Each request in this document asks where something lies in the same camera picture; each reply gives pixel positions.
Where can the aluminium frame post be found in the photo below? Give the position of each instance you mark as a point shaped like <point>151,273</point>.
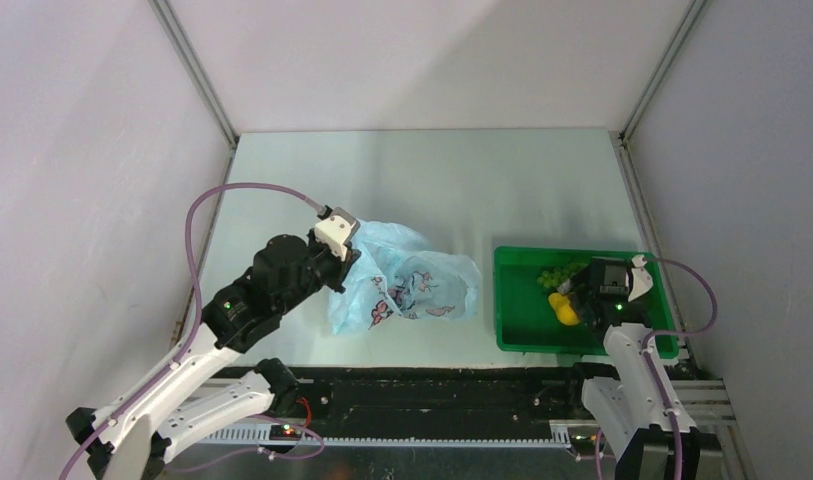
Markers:
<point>181,43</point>
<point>692,15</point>

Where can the green fake grapes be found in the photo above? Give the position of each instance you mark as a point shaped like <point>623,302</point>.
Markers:
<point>551,278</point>

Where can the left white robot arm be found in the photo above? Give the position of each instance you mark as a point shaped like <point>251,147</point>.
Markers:
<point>145,429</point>

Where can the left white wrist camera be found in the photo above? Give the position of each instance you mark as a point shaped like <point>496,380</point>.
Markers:
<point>335,229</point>

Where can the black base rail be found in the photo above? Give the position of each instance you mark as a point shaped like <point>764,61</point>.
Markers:
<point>446,404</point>

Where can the right aluminium frame post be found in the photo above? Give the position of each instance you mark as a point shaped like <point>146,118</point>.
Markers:
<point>692,15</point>

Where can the yellow fake pear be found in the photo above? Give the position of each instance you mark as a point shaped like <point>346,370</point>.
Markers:
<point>563,309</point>

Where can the green plastic tray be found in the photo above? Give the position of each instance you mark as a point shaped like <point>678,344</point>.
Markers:
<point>524,320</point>

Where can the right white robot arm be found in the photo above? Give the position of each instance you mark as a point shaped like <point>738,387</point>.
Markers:
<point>638,409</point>

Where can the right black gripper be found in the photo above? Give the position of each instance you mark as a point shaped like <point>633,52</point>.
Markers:
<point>578,294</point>

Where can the left aluminium frame post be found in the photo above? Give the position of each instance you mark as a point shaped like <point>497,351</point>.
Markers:
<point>181,43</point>

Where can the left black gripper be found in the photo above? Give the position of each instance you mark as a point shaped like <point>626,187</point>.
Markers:
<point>341,266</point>

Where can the light blue plastic bag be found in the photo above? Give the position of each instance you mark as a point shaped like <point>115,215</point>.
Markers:
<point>400,274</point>

